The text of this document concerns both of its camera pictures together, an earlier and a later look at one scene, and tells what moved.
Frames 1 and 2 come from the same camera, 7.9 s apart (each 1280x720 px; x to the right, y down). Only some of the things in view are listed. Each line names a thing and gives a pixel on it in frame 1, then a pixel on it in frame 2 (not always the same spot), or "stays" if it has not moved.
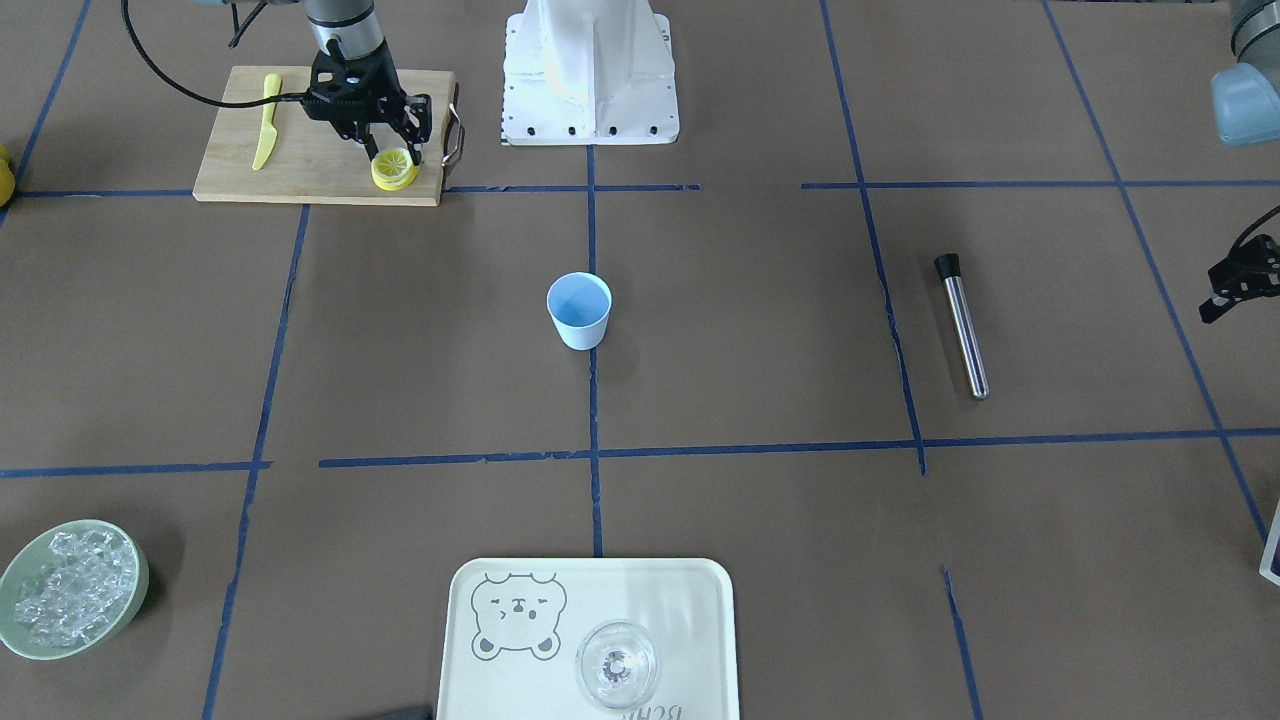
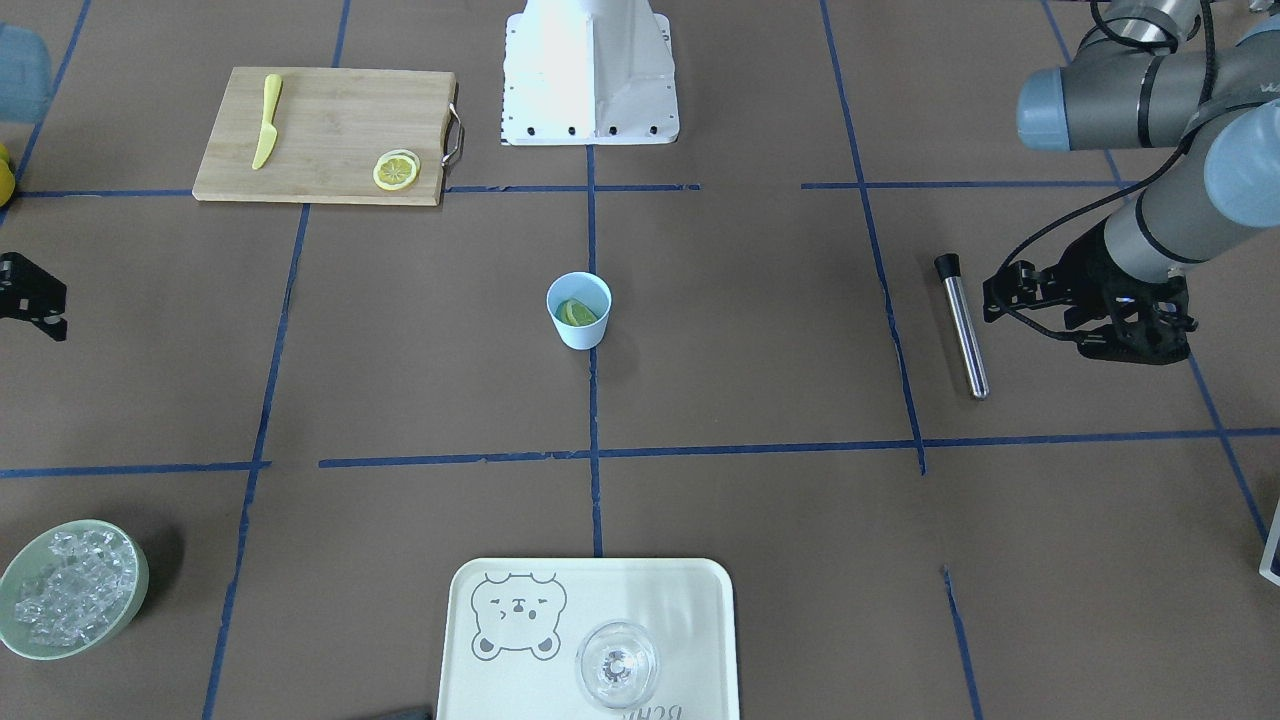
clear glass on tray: (616, 664) stays
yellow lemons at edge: (7, 178) stays
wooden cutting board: (310, 160) stays
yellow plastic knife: (271, 87) stays
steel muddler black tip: (950, 268) stays
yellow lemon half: (393, 169) → (575, 312)
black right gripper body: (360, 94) → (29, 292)
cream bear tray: (514, 628) stays
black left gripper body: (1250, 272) → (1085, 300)
